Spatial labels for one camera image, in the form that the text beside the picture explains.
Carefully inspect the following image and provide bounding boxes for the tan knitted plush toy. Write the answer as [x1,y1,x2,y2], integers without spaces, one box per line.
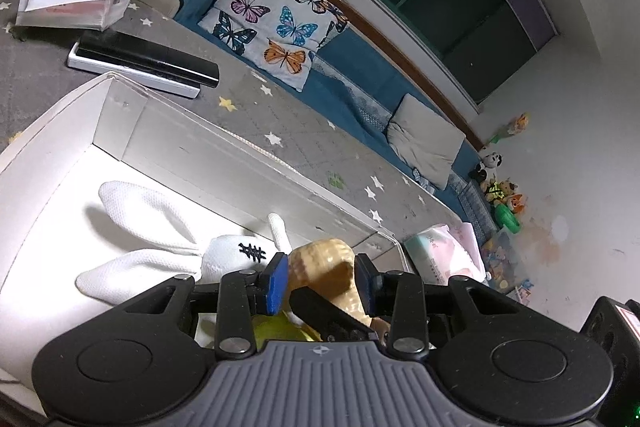
[286,239,390,337]

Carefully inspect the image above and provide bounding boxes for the white knitted bunny plush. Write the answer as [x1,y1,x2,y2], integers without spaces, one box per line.
[75,181,292,306]

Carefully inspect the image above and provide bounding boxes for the pink green tissue pack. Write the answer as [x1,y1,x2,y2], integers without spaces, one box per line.
[402,222,487,285]

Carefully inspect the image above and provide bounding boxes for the pile of colourful toys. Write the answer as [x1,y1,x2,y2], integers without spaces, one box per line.
[480,179,527,234]

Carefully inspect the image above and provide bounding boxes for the panda plush toy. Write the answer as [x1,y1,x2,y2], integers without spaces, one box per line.
[469,152,502,184]

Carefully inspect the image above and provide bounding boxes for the grey white cushion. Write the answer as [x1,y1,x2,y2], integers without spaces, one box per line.
[385,94,465,190]

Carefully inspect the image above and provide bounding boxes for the white storage box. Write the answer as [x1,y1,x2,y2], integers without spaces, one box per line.
[1,74,399,385]

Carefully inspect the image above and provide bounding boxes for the blue sofa bench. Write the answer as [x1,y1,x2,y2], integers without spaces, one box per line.
[133,0,490,228]

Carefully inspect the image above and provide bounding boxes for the black and silver flat box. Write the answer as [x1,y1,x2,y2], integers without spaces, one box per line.
[66,29,219,100]

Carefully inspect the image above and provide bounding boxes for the butterfly print pillow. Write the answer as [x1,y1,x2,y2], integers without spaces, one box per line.
[198,0,348,92]

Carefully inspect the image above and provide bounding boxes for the flower decoration on wall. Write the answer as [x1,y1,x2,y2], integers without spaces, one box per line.
[488,113,529,144]

